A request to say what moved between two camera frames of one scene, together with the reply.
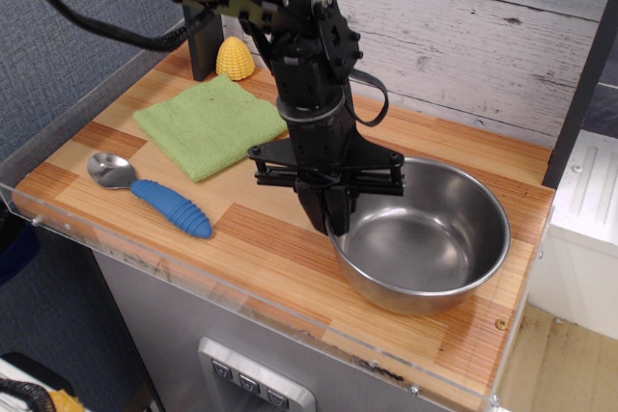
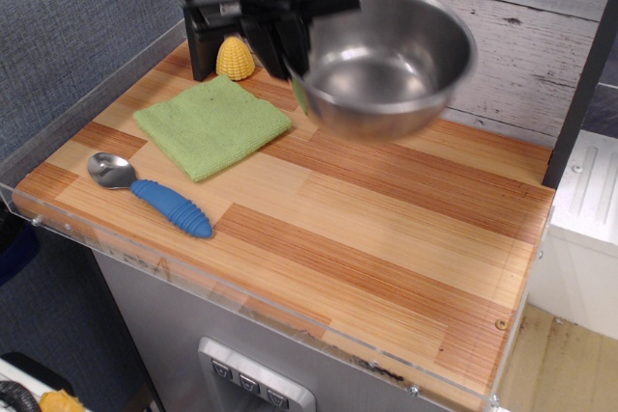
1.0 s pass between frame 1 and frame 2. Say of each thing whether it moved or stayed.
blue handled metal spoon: stayed
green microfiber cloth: stayed
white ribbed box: stayed
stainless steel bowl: moved
